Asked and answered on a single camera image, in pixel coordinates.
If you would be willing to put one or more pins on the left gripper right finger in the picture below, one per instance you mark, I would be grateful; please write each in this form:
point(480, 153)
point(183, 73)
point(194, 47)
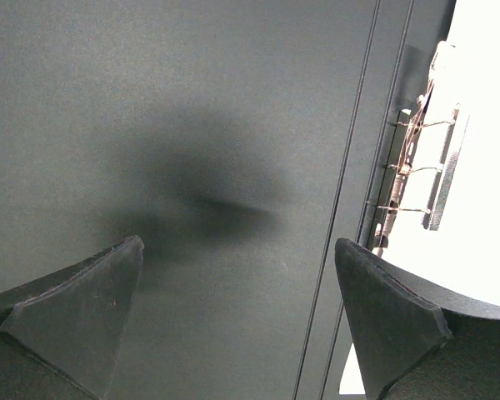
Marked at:
point(415, 339)

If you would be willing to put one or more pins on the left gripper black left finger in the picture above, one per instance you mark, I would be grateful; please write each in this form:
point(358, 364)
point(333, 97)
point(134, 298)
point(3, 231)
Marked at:
point(60, 334)

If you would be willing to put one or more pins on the grey black file folder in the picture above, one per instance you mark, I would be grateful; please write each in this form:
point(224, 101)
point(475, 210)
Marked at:
point(238, 139)

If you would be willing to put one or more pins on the printed paper sheet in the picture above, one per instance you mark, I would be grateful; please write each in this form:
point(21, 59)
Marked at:
point(464, 254)

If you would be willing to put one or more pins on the silver folder clip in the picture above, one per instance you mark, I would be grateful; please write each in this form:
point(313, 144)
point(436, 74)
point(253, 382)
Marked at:
point(422, 162)

